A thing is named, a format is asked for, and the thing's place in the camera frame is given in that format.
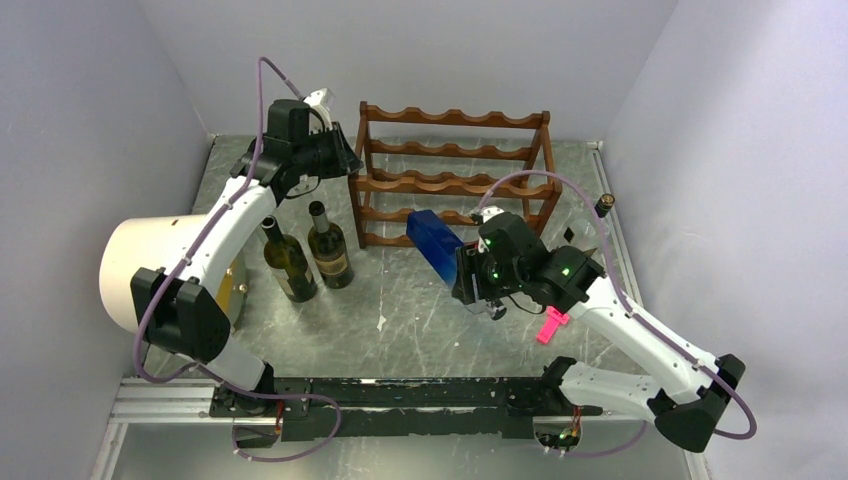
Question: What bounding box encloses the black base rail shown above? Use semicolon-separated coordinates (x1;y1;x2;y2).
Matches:
109;377;651;444

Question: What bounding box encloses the white orange cylinder drum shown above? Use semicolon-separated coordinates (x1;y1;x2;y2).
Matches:
99;215;248;334

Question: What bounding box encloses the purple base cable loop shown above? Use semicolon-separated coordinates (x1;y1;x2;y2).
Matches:
231;395;348;464

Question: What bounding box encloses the dark green wine bottle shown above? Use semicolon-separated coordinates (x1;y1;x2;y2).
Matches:
260;215;317;303

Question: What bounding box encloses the wooden wine rack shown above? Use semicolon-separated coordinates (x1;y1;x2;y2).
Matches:
347;101;562;249

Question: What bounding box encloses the labelled green wine bottle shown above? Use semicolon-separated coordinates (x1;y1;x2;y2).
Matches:
307;200;355;289

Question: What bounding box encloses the pink plastic clip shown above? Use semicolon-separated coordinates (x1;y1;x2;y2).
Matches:
536;306;570;345

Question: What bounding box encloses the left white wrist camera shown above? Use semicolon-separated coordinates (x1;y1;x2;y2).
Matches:
303;88;335;124

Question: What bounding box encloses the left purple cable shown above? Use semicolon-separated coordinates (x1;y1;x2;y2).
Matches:
132;56;306;386

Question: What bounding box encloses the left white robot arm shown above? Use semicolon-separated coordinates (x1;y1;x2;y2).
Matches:
130;89;363;416

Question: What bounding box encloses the clear square liquor bottle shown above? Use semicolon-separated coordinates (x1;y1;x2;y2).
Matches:
563;193;615;256

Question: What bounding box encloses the blue square glass bottle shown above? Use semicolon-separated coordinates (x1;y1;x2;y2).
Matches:
406;210;464;288

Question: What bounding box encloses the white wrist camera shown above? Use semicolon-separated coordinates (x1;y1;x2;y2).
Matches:
469;205;504;226
303;88;335;124

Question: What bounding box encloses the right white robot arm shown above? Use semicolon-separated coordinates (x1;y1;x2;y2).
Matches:
453;207;746;453

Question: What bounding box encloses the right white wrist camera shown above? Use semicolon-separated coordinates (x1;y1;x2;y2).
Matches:
469;205;504;226

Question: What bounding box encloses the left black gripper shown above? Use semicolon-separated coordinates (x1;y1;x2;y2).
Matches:
296;122;367;181

